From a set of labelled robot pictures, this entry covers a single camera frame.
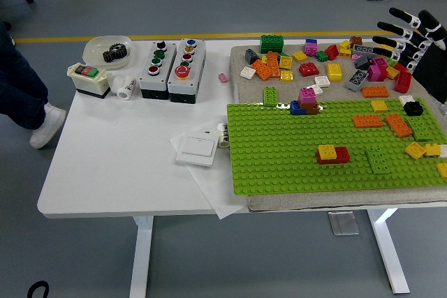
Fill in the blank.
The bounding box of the white plastic bowl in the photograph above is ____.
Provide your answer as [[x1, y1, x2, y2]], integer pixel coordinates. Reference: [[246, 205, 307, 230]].
[[82, 35, 134, 70]]

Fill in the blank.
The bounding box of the white wall switch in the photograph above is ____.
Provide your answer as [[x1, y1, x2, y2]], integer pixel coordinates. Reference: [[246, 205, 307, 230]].
[[175, 130, 218, 168]]

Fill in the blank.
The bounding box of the red two-by-four brick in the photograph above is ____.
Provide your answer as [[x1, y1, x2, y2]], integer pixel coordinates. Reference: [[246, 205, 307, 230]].
[[394, 70, 413, 94], [316, 147, 351, 165]]

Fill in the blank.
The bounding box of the person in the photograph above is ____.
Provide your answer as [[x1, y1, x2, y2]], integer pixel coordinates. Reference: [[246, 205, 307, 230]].
[[0, 22, 67, 149]]

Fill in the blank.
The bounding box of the white table leg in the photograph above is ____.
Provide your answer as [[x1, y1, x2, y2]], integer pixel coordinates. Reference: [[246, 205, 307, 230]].
[[366, 208, 411, 295], [129, 216, 155, 298]]

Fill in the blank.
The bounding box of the dark grey slope brick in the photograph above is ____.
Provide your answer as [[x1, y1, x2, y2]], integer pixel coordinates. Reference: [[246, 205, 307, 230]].
[[244, 48, 261, 66]]

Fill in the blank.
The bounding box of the yellow floor tape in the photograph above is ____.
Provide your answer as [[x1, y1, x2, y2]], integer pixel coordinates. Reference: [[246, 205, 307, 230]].
[[13, 29, 447, 44]]

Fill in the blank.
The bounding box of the white paper sheet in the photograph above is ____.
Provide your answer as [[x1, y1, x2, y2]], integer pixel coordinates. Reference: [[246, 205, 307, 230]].
[[169, 114, 249, 221]]

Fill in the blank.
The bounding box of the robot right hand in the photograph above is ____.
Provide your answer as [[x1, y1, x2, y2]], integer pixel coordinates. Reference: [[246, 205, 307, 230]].
[[372, 7, 447, 104]]

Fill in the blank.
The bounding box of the white pipe fitting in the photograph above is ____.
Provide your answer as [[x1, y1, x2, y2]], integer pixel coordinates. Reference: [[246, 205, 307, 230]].
[[108, 75, 124, 96]]

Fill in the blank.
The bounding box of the cream red-green switch box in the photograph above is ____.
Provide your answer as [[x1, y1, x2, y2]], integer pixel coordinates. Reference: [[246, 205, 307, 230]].
[[66, 62, 112, 100]]

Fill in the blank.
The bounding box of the black brick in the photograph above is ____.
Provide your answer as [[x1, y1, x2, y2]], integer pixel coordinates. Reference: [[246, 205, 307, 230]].
[[403, 100, 425, 117]]

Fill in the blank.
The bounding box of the grey-brown mat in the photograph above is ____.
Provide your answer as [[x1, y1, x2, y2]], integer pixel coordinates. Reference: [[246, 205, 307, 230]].
[[229, 41, 447, 212]]

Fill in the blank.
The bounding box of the green two-by-four plate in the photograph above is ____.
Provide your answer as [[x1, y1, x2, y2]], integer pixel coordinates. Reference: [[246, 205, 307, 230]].
[[365, 145, 392, 175], [406, 116, 439, 142]]

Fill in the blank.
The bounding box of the grey four-button control box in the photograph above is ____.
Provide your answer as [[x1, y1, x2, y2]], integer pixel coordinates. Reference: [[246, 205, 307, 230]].
[[138, 40, 177, 100]]

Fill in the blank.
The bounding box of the clear plastic bag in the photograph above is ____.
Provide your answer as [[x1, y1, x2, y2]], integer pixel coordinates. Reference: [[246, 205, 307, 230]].
[[432, 98, 447, 117]]

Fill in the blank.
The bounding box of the white printed cylinder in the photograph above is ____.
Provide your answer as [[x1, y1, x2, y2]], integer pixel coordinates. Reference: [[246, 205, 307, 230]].
[[117, 77, 138, 100], [216, 122, 232, 150]]

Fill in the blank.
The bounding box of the black cable loop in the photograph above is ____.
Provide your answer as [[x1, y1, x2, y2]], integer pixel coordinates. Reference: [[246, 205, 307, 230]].
[[27, 280, 50, 298]]

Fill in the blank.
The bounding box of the orange two-by-four brick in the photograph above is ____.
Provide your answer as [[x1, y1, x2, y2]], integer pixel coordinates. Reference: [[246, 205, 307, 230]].
[[361, 86, 390, 98], [384, 113, 414, 138], [352, 114, 384, 129], [266, 59, 281, 79], [250, 59, 274, 81]]

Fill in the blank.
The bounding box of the grey emergency-stop control box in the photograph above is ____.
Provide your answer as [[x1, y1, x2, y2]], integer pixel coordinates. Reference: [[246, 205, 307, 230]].
[[167, 38, 207, 105]]

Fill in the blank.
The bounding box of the black gear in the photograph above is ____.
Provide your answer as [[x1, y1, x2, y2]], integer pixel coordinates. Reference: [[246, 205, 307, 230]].
[[109, 43, 129, 60], [102, 49, 119, 65]]

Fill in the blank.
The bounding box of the green studded baseplate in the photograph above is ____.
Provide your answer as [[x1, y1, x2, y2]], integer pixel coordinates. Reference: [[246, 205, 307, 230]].
[[226, 97, 447, 196]]

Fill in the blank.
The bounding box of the large dark green brick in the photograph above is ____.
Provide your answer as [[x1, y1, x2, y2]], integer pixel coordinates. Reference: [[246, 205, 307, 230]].
[[259, 34, 285, 54]]

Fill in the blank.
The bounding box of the light grey brick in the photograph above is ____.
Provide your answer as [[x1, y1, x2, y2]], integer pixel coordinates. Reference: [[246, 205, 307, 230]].
[[345, 70, 369, 92], [352, 44, 376, 57]]

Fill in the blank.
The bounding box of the silver floor plate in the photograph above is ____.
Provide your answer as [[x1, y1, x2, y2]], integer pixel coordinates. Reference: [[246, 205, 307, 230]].
[[328, 210, 360, 237]]

